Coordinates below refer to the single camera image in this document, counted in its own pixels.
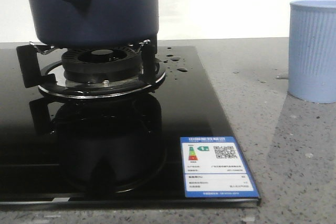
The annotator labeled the light blue ribbed cup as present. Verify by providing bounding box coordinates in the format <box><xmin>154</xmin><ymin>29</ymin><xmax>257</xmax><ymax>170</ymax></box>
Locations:
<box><xmin>288</xmin><ymin>0</ymin><xmax>335</xmax><ymax>103</ymax></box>

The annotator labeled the black pot support grate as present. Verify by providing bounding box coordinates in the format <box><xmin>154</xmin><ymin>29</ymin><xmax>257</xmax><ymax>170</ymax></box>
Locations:
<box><xmin>16</xmin><ymin>40</ymin><xmax>165</xmax><ymax>100</ymax></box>

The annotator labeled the dark blue cooking pot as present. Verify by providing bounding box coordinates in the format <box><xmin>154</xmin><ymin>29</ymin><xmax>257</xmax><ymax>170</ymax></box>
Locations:
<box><xmin>29</xmin><ymin>0</ymin><xmax>159</xmax><ymax>48</ymax></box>

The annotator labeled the black gas burner head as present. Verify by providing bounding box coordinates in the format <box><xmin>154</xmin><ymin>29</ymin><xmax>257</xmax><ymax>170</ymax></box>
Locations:
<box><xmin>61</xmin><ymin>46</ymin><xmax>141</xmax><ymax>83</ymax></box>

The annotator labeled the blue energy label sticker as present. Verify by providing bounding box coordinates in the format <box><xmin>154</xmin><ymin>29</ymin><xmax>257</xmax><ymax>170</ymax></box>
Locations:
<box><xmin>180</xmin><ymin>136</ymin><xmax>259</xmax><ymax>199</ymax></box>

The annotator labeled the black glass gas stove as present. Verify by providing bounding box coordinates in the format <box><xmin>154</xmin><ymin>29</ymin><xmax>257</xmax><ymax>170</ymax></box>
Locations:
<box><xmin>1</xmin><ymin>46</ymin><xmax>261</xmax><ymax>208</ymax></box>

